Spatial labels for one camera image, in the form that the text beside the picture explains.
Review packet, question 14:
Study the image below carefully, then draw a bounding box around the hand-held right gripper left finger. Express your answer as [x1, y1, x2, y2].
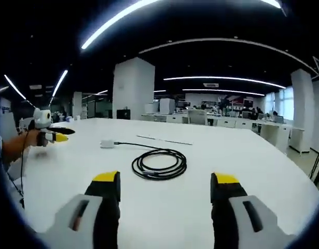
[44, 170, 121, 249]

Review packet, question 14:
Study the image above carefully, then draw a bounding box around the white office chair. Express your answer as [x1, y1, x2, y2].
[187, 109, 209, 127]

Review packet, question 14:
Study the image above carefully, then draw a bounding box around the person's left hand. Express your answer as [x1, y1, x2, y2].
[26, 129, 48, 149]

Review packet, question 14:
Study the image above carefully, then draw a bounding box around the black box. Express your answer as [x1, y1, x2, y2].
[116, 109, 131, 120]

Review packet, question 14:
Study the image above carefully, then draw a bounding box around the white side desk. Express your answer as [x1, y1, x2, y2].
[260, 121, 293, 154]

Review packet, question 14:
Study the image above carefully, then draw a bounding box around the white cabinet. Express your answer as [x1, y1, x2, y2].
[159, 98, 176, 114]

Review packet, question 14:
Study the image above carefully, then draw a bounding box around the thin black rod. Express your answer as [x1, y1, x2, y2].
[136, 134, 193, 146]

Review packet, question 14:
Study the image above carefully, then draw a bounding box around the black flat object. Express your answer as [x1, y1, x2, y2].
[48, 126, 76, 136]

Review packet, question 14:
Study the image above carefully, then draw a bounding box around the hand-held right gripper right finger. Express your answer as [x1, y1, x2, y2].
[210, 172, 287, 249]

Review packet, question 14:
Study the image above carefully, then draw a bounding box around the white square pillar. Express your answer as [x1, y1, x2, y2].
[112, 57, 155, 120]
[290, 68, 316, 154]

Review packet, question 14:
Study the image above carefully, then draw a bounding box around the black Type-C cable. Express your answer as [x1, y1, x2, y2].
[113, 141, 188, 180]

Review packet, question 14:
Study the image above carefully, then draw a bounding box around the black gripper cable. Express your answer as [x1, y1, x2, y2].
[19, 129, 31, 210]

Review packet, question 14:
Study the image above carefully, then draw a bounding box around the ceiling strip light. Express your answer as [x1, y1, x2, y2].
[80, 0, 160, 50]
[51, 69, 69, 98]
[182, 88, 266, 97]
[163, 76, 287, 90]
[4, 74, 27, 100]

